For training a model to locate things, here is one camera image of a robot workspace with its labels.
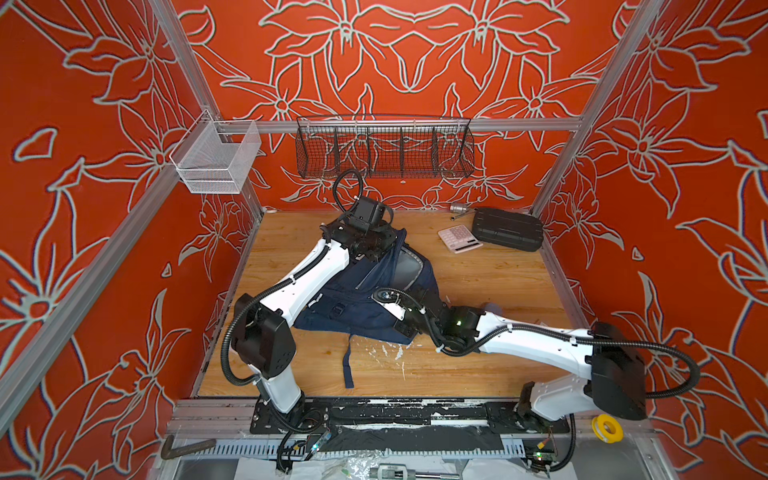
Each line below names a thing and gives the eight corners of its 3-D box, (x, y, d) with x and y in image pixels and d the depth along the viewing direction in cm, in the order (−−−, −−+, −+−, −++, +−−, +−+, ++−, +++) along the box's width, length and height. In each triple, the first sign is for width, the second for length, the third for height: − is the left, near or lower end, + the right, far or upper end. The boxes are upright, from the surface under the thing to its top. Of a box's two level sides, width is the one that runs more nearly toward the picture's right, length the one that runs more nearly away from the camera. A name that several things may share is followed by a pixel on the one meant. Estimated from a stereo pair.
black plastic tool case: (472, 244, 109) (475, 235, 105) (472, 213, 119) (475, 205, 115) (541, 253, 106) (547, 245, 102) (535, 221, 116) (540, 213, 112)
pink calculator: (453, 256, 107) (454, 251, 105) (438, 235, 114) (439, 230, 112) (479, 247, 110) (481, 242, 108) (463, 227, 116) (464, 222, 114)
